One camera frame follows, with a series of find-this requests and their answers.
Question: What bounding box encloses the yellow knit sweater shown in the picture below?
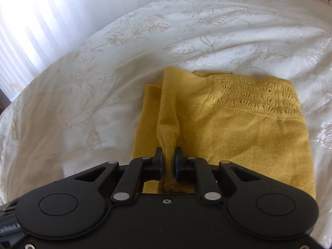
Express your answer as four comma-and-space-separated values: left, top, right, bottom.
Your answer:
133, 67, 316, 196

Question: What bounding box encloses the white floral bedspread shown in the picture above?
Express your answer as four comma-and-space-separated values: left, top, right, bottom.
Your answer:
1, 0, 331, 247

